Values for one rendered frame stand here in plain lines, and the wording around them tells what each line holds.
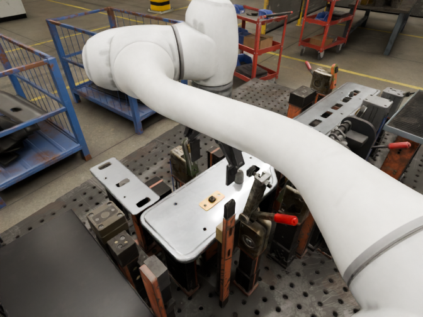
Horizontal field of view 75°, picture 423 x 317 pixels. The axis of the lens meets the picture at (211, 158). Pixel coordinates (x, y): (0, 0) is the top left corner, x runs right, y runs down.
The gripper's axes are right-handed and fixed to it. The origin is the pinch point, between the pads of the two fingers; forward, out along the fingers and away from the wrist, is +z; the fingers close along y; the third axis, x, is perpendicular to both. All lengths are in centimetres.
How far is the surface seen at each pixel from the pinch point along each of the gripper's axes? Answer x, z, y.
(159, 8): 423, 103, -614
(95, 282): -37.8, 10.6, 0.5
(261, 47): 233, 54, -151
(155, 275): -30.9, -6.1, 17.3
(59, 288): -44.2, 10.6, -3.9
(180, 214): -10.2, 13.6, -2.8
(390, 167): 65, 20, 33
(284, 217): -0.6, -0.2, 24.0
